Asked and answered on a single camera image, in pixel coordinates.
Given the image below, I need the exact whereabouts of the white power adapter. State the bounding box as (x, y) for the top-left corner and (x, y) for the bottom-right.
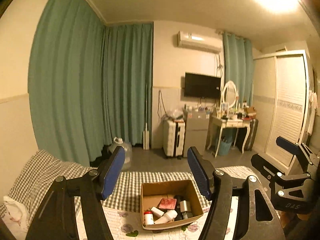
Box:
(180, 200), (193, 219)

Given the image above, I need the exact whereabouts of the red rose card box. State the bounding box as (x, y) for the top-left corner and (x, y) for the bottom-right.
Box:
(158, 198), (176, 210)

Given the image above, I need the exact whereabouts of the white pillow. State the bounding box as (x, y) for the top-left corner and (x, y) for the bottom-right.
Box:
(3, 196), (30, 239)

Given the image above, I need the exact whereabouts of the dark striped suitcase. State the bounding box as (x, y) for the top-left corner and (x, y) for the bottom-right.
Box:
(244, 119), (259, 151)

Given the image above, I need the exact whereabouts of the blue waste basket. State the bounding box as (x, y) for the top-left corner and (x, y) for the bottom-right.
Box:
(217, 141), (232, 156)

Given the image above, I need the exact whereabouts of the grey checked bed sheet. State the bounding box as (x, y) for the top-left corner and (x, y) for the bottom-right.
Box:
(0, 149), (258, 221)

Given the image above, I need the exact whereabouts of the floral white quilt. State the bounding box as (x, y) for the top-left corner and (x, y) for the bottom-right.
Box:
(76, 196), (239, 239)

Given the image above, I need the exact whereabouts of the white louvered wardrobe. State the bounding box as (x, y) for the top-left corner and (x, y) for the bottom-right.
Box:
(252, 50), (313, 174)

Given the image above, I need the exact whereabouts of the white dressing table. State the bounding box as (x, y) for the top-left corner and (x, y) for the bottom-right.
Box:
(207, 115), (250, 158)

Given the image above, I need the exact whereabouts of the black rectangular device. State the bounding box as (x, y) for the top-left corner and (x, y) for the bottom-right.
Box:
(174, 195), (184, 221)

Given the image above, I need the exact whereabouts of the white plastic bottle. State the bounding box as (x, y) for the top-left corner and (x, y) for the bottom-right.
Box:
(154, 210), (177, 224)

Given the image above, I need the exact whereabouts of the white oval vanity mirror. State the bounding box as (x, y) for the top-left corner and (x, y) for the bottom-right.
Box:
(220, 81), (239, 108)

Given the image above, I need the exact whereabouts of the silver mini fridge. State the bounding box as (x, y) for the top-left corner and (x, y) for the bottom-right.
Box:
(183, 109), (210, 158)

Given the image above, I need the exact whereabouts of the white bottle red cap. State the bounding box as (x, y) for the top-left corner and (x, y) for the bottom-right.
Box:
(143, 210), (154, 226)

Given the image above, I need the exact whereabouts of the brown cardboard box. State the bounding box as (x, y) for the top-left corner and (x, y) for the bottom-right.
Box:
(140, 180), (203, 231)

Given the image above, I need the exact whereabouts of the clear water jug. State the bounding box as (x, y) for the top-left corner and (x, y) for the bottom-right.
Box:
(107, 137), (133, 170)

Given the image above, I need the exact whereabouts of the white suitcase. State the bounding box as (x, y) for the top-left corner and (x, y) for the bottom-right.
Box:
(163, 120), (185, 159)

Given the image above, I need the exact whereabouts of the small green window curtain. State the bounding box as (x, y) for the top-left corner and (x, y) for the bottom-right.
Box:
(223, 33), (254, 105)

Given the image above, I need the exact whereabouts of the white mop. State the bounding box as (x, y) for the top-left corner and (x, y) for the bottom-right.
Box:
(143, 85), (150, 150)

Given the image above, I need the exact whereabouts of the large green curtain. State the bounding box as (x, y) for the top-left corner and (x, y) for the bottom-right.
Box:
(28, 0), (153, 166)

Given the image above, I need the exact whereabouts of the white air conditioner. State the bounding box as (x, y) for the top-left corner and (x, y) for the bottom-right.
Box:
(177, 31), (223, 54)

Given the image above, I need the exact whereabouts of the black wall television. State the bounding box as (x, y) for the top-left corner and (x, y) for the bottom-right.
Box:
(184, 72), (221, 99)

